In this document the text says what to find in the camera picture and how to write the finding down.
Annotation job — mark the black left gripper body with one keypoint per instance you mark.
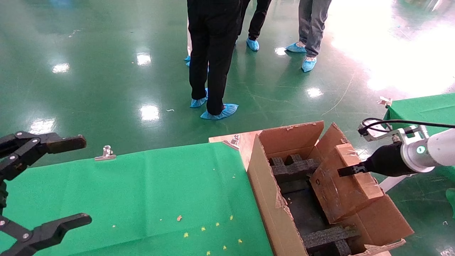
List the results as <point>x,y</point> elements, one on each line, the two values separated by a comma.
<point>3,195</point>

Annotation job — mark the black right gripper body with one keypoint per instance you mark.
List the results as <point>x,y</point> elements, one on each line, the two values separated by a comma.
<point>387,161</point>

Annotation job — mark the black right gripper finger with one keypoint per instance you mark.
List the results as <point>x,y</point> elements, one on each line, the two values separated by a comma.
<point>352,170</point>

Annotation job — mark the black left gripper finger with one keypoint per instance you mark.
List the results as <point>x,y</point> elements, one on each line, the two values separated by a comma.
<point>60,227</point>
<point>64,144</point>

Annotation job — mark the small cardboard box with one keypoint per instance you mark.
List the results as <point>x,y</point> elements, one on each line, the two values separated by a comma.
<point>341,199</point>

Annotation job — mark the large open cardboard carton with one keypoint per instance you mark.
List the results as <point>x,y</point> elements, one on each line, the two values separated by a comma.
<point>270,199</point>

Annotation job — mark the white metal strut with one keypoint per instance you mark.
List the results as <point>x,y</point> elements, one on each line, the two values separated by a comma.
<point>391,183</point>

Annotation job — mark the silver metal clip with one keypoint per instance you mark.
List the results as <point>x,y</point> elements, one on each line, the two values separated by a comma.
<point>106,153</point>
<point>385,101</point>
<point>234,139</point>

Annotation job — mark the black foam block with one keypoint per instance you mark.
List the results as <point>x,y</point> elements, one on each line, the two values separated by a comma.
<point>291,170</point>
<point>323,238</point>

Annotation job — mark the large green table cloth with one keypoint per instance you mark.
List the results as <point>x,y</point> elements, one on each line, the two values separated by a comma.
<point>142,185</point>

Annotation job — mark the plywood board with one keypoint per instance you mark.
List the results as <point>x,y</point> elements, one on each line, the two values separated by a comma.
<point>245,145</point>

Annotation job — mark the blue shoe cover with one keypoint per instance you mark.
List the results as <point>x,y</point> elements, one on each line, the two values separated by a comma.
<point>220,113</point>
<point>253,44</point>
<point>308,64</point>
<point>187,62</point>
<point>295,47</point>
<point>197,102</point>

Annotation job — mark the person in grey trousers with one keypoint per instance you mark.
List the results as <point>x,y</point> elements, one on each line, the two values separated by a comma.
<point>312,21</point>

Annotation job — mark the person in white coat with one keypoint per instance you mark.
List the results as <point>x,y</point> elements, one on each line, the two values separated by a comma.
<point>189,42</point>

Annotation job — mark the person in black trousers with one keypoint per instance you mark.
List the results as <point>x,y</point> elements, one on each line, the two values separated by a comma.
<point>213,35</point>
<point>259,17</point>

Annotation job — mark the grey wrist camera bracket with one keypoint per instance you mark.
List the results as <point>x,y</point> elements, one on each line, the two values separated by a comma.
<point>373,133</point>

